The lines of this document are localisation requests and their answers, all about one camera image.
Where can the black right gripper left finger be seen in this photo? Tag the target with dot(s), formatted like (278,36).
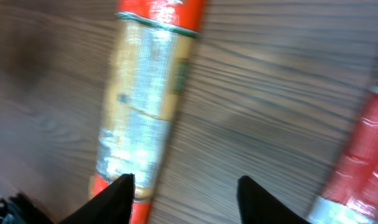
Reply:
(113,205)

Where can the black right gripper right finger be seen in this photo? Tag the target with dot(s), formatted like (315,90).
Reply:
(258,206)

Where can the small red white item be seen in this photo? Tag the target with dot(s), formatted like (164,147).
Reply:
(351,193)

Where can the red orange snack bag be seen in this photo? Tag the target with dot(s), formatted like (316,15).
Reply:
(149,67)

